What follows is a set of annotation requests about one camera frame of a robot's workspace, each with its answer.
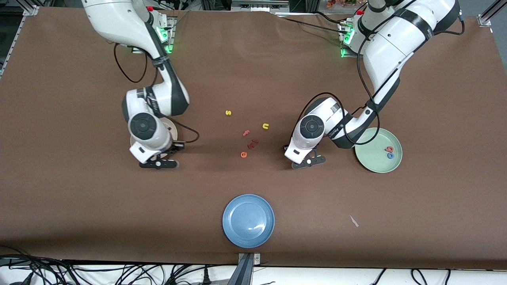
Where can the pale green round plate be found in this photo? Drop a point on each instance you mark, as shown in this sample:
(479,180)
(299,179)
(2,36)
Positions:
(376,158)

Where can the aluminium left arm base plate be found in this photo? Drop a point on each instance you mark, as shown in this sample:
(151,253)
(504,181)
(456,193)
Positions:
(344,53)

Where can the beige round plate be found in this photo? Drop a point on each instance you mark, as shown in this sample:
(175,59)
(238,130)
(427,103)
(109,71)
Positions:
(171,128)

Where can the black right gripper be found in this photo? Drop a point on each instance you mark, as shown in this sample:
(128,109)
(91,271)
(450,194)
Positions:
(176,146)

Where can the aluminium frame corner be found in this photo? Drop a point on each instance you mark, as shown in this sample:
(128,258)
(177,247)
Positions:
(486,18)
(31,10)

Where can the white paper scrap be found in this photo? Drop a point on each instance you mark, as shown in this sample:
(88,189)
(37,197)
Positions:
(354,221)

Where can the orange artificial flowers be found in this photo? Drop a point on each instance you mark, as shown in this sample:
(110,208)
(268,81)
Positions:
(340,4)

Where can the aluminium profile bar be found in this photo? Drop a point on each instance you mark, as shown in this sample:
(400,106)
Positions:
(259,4)

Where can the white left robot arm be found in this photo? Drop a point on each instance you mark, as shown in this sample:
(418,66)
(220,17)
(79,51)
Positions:
(396,39)

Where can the aluminium right arm base plate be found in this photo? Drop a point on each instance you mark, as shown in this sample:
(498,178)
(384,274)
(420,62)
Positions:
(171,39)

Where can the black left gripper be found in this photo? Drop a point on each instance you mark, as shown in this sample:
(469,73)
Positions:
(315,147)

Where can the brown table mat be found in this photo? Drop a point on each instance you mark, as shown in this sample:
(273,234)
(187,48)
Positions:
(79,198)

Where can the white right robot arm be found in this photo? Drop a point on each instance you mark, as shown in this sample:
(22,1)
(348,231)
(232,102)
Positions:
(115,16)

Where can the grey camera post bracket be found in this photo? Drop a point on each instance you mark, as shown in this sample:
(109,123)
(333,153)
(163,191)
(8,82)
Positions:
(245,273)

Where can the blue round plate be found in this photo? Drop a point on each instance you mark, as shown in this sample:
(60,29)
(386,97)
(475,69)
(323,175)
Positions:
(248,221)

